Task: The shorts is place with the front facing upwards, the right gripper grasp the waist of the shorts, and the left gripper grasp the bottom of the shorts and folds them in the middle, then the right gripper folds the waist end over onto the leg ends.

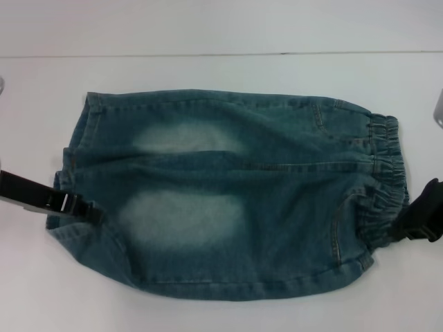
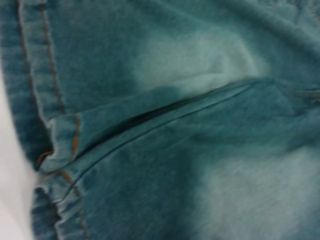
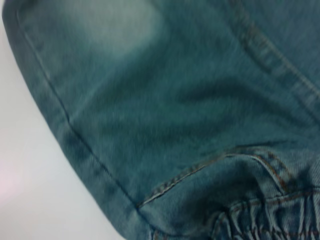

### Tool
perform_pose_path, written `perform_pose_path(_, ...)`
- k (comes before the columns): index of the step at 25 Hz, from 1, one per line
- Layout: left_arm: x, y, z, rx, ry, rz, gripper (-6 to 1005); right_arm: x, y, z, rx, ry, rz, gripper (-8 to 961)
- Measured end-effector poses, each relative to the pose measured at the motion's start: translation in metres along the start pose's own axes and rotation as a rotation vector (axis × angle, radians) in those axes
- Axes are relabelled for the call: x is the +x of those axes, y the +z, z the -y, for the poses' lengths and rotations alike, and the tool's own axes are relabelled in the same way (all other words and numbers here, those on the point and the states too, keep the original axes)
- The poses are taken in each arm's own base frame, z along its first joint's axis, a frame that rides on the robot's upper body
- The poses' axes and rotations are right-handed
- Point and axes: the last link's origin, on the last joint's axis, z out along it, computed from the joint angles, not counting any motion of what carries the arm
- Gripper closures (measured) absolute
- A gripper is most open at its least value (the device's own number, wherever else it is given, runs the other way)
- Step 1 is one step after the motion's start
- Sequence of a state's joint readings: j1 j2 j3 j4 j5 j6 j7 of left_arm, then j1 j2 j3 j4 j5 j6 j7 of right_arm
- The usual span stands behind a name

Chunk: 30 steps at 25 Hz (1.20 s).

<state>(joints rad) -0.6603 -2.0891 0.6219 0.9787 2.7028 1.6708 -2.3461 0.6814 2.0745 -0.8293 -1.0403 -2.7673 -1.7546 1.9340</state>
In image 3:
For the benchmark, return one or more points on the blue washed denim shorts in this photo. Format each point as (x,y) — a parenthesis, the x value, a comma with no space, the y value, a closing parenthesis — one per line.
(175,112)

